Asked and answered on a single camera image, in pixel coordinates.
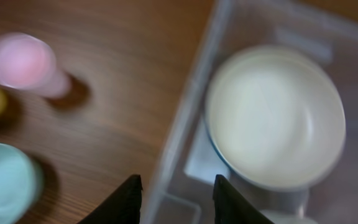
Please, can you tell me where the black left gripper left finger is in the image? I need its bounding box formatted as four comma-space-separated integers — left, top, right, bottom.
78, 174, 143, 224

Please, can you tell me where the cream plate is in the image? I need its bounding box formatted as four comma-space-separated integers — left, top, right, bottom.
204, 45, 346, 191

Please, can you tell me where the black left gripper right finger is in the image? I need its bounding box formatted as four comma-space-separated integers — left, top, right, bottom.
213, 174, 273, 224

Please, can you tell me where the pink cup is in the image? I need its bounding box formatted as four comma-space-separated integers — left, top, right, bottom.
0, 32, 71, 98

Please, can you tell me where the clear plastic storage container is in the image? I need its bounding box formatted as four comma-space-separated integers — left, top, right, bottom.
141, 1, 358, 223

